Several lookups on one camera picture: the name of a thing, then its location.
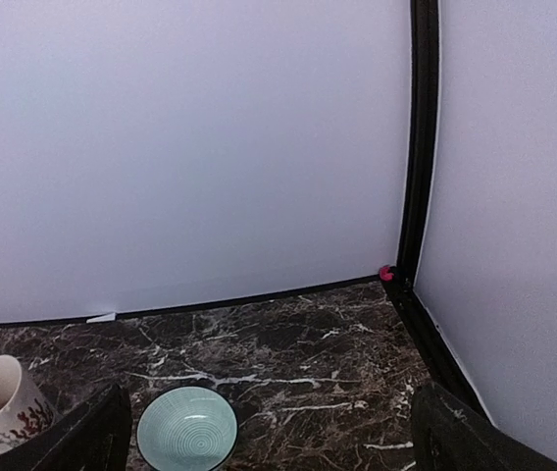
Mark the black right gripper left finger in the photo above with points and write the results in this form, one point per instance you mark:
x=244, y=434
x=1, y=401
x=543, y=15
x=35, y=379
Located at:
x=94, y=436

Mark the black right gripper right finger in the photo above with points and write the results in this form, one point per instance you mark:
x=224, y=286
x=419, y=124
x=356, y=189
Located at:
x=448, y=435

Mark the striped light blue bowl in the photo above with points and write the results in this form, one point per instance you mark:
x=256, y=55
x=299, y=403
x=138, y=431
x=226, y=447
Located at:
x=187, y=428

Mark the white mug with coral pattern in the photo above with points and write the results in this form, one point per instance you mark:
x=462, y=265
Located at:
x=25, y=412

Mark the pink clip on frame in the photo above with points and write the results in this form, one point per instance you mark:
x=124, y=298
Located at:
x=386, y=274

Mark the black frame post right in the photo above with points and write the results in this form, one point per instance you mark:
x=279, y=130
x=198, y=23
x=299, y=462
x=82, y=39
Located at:
x=425, y=75

